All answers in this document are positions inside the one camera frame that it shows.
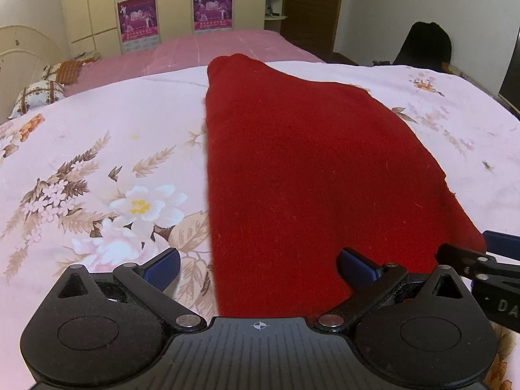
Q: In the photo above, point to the cream corner shelf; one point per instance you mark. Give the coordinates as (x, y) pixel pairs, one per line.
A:
(275, 0)

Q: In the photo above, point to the cream wardrobe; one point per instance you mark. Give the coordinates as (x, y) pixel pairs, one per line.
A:
(174, 4)

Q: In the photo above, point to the red knit sweater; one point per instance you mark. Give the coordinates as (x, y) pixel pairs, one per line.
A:
(304, 170)

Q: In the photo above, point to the black chair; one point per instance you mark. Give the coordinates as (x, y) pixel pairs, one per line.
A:
(426, 44)

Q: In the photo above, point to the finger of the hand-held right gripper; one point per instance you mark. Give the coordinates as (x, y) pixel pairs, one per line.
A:
(461, 256)
(503, 244)

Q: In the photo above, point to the brown wooden door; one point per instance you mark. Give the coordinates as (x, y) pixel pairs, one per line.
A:
(310, 8)

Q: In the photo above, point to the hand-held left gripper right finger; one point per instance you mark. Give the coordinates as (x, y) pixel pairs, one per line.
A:
(357, 266)

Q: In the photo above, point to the floral white quilt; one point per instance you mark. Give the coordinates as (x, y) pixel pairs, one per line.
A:
(101, 150)

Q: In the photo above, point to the purple wall poster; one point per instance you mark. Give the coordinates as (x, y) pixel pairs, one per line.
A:
(138, 18)
(213, 8)

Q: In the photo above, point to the orange checked cushion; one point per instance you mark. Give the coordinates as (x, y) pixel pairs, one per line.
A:
(69, 71)

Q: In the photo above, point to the large patterned white pillow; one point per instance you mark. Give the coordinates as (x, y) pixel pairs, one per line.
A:
(38, 97)

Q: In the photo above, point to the cream wooden headboard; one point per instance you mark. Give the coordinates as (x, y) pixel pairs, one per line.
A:
(20, 44)

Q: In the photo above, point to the small patterned white pillow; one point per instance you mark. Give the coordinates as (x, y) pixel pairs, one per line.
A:
(49, 72)

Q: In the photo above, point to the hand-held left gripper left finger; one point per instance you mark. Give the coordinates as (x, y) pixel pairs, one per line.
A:
(162, 267)

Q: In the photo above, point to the pink bed sheet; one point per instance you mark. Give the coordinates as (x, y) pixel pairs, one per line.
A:
(183, 53)

